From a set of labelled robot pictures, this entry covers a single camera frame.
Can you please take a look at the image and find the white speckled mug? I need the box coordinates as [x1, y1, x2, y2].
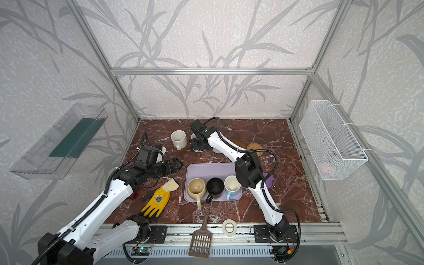
[171, 130, 188, 149]

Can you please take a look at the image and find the beige ceramic mug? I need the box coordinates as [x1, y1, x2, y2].
[187, 178, 206, 208]

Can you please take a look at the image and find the black mug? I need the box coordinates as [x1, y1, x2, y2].
[206, 178, 224, 203]

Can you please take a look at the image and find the light blue mug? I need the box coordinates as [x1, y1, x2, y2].
[224, 176, 241, 201]

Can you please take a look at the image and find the rattan wicker coaster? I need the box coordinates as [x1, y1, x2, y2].
[247, 143, 263, 157]

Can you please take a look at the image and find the brown wooden coaster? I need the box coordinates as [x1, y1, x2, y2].
[233, 140, 246, 149]
[175, 143, 190, 151]

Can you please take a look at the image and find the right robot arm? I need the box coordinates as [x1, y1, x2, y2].
[190, 117, 290, 242]

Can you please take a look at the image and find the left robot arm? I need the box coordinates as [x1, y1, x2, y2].
[33, 144, 183, 265]

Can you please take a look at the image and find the lilac plastic tray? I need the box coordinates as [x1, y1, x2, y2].
[184, 162, 242, 203]

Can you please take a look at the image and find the yellow work glove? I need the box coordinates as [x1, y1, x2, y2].
[141, 178, 180, 218]

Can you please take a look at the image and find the brown slotted spatula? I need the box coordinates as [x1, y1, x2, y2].
[188, 214, 212, 258]

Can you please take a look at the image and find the white tape roll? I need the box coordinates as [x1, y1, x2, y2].
[221, 219, 237, 237]

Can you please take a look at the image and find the green circuit board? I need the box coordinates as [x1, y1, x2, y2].
[131, 246, 152, 256]

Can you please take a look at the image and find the pink object in basket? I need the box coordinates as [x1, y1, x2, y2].
[318, 162, 335, 176]

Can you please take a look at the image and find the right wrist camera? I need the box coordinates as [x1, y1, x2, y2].
[190, 119, 206, 137]

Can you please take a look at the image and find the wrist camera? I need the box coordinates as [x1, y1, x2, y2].
[154, 145, 166, 164]
[190, 119, 206, 137]

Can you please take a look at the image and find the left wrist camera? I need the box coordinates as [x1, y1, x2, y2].
[154, 145, 166, 164]

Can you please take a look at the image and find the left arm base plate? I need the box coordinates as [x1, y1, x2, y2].
[145, 225, 168, 244]

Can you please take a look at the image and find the purple scoop pink handle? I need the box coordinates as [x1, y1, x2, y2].
[263, 172, 274, 189]

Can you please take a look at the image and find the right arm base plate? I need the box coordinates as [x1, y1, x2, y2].
[252, 225, 299, 244]

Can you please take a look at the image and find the clear plastic wall bin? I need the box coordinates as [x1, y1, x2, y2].
[10, 103, 108, 180]

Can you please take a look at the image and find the white wire mesh basket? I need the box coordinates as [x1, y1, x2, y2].
[299, 100, 368, 181]

